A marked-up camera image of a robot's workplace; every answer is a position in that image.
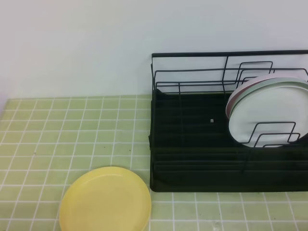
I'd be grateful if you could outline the pink plate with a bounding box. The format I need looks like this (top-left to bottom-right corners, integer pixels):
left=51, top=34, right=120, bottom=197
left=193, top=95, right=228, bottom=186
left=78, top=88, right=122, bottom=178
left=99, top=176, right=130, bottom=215
left=225, top=74, right=282, bottom=119

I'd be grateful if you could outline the black wire dish rack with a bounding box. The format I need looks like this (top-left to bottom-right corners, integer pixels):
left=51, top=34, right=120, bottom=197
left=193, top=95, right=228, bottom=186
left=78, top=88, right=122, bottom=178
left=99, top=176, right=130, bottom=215
left=151, top=50, right=308, bottom=174

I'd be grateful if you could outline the yellow plastic plate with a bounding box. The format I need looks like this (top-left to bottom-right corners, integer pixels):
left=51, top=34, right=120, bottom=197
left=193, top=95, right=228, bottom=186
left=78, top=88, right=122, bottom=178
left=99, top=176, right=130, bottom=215
left=59, top=167, right=151, bottom=231

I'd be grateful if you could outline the pale green plate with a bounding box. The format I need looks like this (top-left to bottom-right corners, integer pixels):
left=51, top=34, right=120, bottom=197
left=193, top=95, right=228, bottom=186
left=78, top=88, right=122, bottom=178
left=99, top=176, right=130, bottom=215
left=229, top=77, right=308, bottom=148

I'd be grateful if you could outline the black drip tray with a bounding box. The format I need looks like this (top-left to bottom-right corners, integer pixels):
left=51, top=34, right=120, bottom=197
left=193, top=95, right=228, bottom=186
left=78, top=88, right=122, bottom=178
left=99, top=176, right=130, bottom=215
left=149, top=90, right=308, bottom=193

